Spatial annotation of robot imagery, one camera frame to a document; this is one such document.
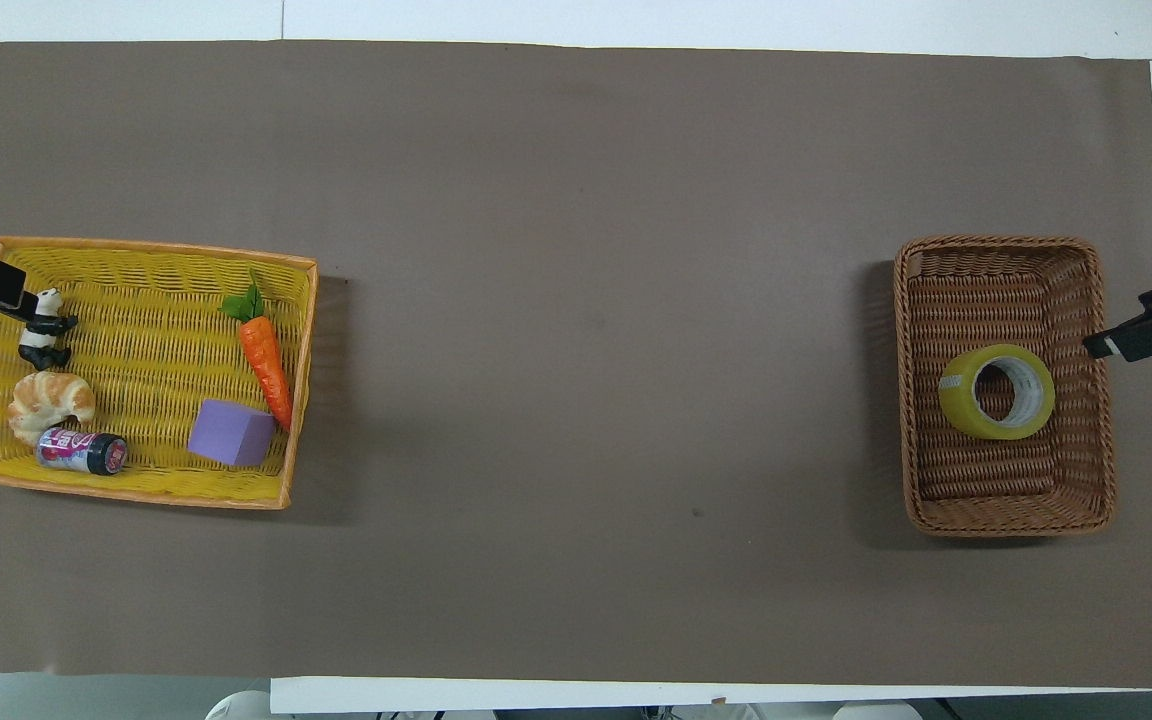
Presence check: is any purple foam block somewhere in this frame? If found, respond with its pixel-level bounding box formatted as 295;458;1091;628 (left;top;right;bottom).
187;399;278;468

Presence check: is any yellow wicker basket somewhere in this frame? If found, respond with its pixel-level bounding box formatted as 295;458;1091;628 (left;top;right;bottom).
0;236;320;511

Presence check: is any brown wicker basket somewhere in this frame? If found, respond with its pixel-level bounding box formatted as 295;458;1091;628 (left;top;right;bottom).
893;235;1118;538

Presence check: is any small purple drink can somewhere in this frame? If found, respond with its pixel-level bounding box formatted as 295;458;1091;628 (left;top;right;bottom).
35;427;129;476

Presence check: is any panda toy figure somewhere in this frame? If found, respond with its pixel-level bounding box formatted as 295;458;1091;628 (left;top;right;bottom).
18;288;79;372

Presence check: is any toy croissant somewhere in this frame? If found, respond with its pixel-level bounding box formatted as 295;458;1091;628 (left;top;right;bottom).
7;371;97;447

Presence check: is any yellow tape roll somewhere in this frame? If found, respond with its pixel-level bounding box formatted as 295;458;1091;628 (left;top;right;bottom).
938;344;1056;441

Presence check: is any orange toy carrot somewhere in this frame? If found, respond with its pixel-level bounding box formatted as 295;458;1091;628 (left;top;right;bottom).
219;270;295;433

